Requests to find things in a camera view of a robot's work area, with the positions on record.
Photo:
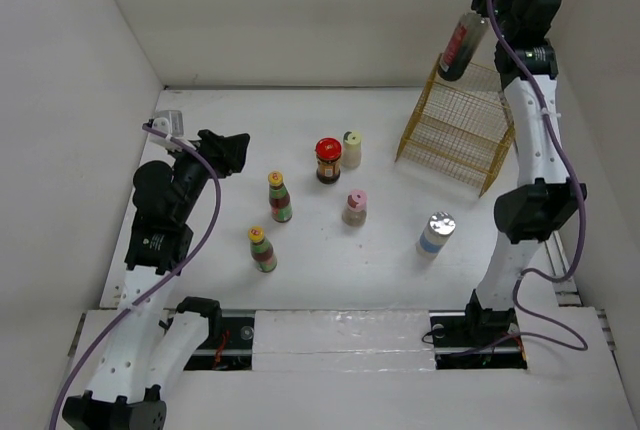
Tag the tall red-label sauce bottle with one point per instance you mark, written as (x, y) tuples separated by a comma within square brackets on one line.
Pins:
[(467, 36)]

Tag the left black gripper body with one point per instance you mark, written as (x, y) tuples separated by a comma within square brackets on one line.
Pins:
[(194, 171)]

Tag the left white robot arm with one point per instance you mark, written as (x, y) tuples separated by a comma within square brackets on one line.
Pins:
[(122, 379)]

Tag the silver-lid blue-label shaker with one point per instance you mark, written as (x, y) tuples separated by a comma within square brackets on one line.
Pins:
[(438, 230)]

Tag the pink-lid spice shaker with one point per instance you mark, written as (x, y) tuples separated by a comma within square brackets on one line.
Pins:
[(355, 210)]

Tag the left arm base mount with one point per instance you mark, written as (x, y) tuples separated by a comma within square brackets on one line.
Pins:
[(232, 350)]

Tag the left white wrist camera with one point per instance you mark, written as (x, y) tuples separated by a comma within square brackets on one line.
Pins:
[(165, 125)]

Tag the red-lid sauce jar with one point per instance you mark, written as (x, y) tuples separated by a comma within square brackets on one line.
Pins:
[(328, 152)]

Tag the ketchup bottle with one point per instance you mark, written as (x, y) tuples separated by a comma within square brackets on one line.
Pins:
[(279, 198), (262, 250)]

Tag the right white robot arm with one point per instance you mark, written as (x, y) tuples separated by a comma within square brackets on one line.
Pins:
[(548, 191)]

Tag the yellow wire basket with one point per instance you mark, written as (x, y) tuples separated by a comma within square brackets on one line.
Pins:
[(463, 129)]

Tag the white foam front board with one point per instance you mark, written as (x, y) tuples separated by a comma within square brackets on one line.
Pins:
[(339, 370)]

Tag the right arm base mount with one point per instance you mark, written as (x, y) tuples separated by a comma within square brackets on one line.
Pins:
[(456, 348)]

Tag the yellow-lid white shaker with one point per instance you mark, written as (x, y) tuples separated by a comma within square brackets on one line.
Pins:
[(352, 149)]

